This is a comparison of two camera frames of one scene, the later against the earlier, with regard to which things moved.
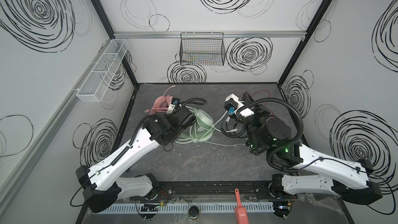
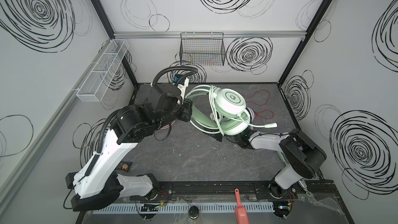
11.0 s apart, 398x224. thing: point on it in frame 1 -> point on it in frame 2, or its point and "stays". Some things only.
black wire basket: x=202 y=49 stays
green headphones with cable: x=202 y=129 -> x=221 y=111
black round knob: x=194 y=212 stays
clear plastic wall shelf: x=103 y=70 stays
